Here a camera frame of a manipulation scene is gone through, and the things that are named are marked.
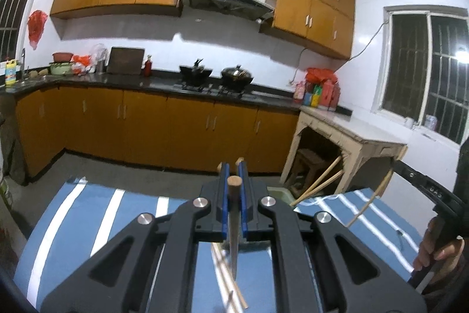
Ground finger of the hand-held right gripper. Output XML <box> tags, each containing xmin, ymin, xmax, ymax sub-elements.
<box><xmin>393</xmin><ymin>159</ymin><xmax>434</xmax><ymax>197</ymax></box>

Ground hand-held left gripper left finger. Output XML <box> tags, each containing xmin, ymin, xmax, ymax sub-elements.
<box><xmin>40</xmin><ymin>161</ymin><xmax>230</xmax><ymax>313</ymax></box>

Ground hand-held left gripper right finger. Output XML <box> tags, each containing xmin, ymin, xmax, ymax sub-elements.
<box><xmin>236</xmin><ymin>157</ymin><xmax>427</xmax><ymax>313</ymax></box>

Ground wooden chopstick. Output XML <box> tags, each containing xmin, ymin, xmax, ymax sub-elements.
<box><xmin>212</xmin><ymin>247</ymin><xmax>235</xmax><ymax>306</ymax></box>
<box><xmin>222</xmin><ymin>175</ymin><xmax>242</xmax><ymax>282</ymax></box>
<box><xmin>216</xmin><ymin>247</ymin><xmax>250</xmax><ymax>310</ymax></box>
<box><xmin>346</xmin><ymin>166</ymin><xmax>396</xmax><ymax>229</ymax></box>
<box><xmin>293</xmin><ymin>169</ymin><xmax>345</xmax><ymax>205</ymax></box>

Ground green perforated utensil holder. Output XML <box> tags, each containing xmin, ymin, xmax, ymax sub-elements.
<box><xmin>267</xmin><ymin>186</ymin><xmax>294</xmax><ymax>207</ymax></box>

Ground group of wooden chopsticks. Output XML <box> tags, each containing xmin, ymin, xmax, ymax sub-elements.
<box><xmin>289</xmin><ymin>156</ymin><xmax>344</xmax><ymax>207</ymax></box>

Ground person's right hand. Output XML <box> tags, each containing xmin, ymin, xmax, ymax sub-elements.
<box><xmin>413</xmin><ymin>216</ymin><xmax>465</xmax><ymax>273</ymax></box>

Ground wooden stool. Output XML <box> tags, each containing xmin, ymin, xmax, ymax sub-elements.
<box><xmin>288</xmin><ymin>148</ymin><xmax>330</xmax><ymax>196</ymax></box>

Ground cream wooden side table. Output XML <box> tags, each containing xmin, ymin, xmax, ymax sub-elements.
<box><xmin>280</xmin><ymin>106</ymin><xmax>409</xmax><ymax>196</ymax></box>

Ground wooden base cabinets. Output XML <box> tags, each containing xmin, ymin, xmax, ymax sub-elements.
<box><xmin>15</xmin><ymin>86</ymin><xmax>301</xmax><ymax>178</ymax></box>

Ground black gas stove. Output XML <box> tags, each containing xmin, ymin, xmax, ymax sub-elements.
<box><xmin>181</xmin><ymin>82</ymin><xmax>257</xmax><ymax>97</ymax></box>

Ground blue white striped tablecloth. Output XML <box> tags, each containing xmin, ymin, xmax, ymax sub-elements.
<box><xmin>13</xmin><ymin>177</ymin><xmax>422</xmax><ymax>313</ymax></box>

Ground black wok with lid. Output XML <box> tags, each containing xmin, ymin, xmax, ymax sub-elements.
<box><xmin>220</xmin><ymin>64</ymin><xmax>254</xmax><ymax>92</ymax></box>

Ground black kitchen countertop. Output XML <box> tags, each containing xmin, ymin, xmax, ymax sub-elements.
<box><xmin>0</xmin><ymin>69</ymin><xmax>352</xmax><ymax>116</ymax></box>

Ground dark wooden cutting board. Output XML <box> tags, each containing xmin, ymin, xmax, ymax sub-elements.
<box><xmin>106</xmin><ymin>46</ymin><xmax>145</xmax><ymax>76</ymax></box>

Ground clear plastic bag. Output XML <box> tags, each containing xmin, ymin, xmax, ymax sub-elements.
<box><xmin>90</xmin><ymin>43</ymin><xmax>108</xmax><ymax>66</ymax></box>

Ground yellow detergent bottle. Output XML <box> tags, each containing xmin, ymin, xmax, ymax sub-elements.
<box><xmin>4</xmin><ymin>58</ymin><xmax>19</xmax><ymax>86</ymax></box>

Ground white wall cable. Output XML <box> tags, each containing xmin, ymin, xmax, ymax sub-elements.
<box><xmin>291</xmin><ymin>18</ymin><xmax>391</xmax><ymax>84</ymax></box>

